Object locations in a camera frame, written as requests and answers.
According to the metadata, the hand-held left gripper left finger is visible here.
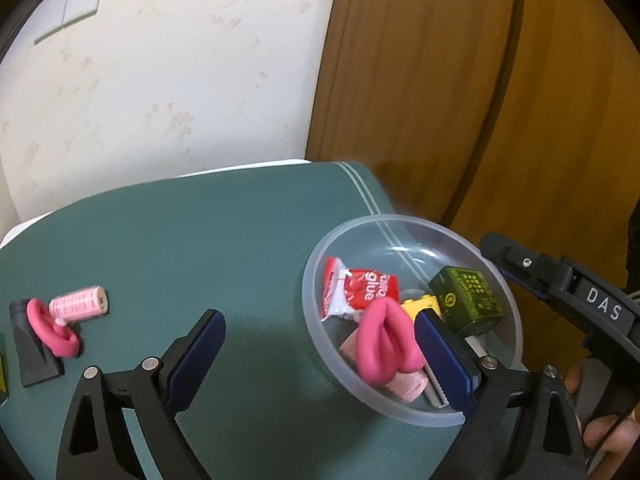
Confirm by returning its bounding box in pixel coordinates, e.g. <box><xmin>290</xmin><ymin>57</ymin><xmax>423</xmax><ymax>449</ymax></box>
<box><xmin>56</xmin><ymin>309</ymin><xmax>227</xmax><ymax>480</ymax></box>

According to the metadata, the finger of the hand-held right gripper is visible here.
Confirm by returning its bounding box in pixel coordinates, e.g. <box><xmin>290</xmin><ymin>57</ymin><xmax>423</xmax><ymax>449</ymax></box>
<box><xmin>479</xmin><ymin>231</ymin><xmax>568</xmax><ymax>305</ymax></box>

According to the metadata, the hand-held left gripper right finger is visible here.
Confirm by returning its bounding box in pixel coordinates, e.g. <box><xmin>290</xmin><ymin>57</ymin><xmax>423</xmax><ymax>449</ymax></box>
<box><xmin>414</xmin><ymin>309</ymin><xmax>587</xmax><ymax>480</ymax></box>

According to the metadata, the orange yellow toy block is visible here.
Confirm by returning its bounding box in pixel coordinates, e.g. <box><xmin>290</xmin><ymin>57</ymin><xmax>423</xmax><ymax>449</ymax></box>
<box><xmin>404</xmin><ymin>296</ymin><xmax>443</xmax><ymax>323</ymax></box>

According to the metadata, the small green box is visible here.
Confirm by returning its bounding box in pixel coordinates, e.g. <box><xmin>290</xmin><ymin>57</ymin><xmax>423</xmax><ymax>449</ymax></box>
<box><xmin>428</xmin><ymin>266</ymin><xmax>503</xmax><ymax>337</ymax></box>

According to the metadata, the pink foam loop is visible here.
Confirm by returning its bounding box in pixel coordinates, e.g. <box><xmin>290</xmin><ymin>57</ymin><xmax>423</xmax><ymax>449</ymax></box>
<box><xmin>356</xmin><ymin>299</ymin><xmax>425</xmax><ymax>386</ymax></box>
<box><xmin>27</xmin><ymin>298</ymin><xmax>82</xmax><ymax>358</ymax></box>

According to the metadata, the red white packet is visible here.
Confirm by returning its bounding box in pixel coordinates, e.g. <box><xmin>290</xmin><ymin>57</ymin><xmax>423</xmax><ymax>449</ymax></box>
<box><xmin>320</xmin><ymin>256</ymin><xmax>401</xmax><ymax>322</ymax></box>

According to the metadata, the clear plastic container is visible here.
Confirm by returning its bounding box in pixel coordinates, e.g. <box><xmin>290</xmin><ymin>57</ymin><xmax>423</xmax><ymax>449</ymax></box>
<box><xmin>301</xmin><ymin>214</ymin><xmax>524</xmax><ymax>428</ymax></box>

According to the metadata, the person's right hand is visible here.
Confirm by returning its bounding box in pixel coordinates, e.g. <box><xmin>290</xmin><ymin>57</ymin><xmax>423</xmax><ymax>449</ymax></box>
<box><xmin>565</xmin><ymin>365</ymin><xmax>640</xmax><ymax>456</ymax></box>

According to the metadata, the green table mat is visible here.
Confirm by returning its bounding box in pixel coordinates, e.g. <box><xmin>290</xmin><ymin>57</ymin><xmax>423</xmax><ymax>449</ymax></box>
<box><xmin>0</xmin><ymin>161</ymin><xmax>531</xmax><ymax>480</ymax></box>

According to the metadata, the pink labelled roll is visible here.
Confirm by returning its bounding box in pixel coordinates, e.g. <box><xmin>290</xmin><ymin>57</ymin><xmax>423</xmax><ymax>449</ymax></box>
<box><xmin>49</xmin><ymin>286</ymin><xmax>108</xmax><ymax>323</ymax></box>

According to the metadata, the dark grey wedge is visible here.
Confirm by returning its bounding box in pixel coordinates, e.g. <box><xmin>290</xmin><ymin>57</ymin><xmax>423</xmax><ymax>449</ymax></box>
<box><xmin>9</xmin><ymin>299</ymin><xmax>66</xmax><ymax>387</ymax></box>

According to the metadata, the wooden door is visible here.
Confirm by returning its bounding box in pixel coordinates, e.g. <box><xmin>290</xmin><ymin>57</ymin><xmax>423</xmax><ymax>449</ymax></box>
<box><xmin>302</xmin><ymin>0</ymin><xmax>640</xmax><ymax>311</ymax></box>

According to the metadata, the white wall plate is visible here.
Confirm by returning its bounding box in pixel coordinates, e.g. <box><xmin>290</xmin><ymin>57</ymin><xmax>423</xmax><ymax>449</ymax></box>
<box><xmin>62</xmin><ymin>0</ymin><xmax>107</xmax><ymax>28</ymax></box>
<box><xmin>34</xmin><ymin>0</ymin><xmax>68</xmax><ymax>43</ymax></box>

